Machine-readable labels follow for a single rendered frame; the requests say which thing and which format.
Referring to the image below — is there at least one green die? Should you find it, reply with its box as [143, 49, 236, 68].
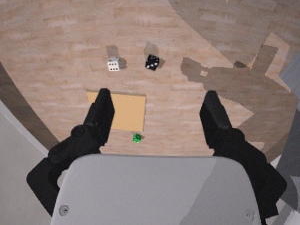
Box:
[133, 134, 141, 143]

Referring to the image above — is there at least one tan flat mat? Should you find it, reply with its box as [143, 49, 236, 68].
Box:
[86, 91, 146, 132]

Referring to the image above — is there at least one white die with black pips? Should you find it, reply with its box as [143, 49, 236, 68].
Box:
[107, 57, 121, 71]

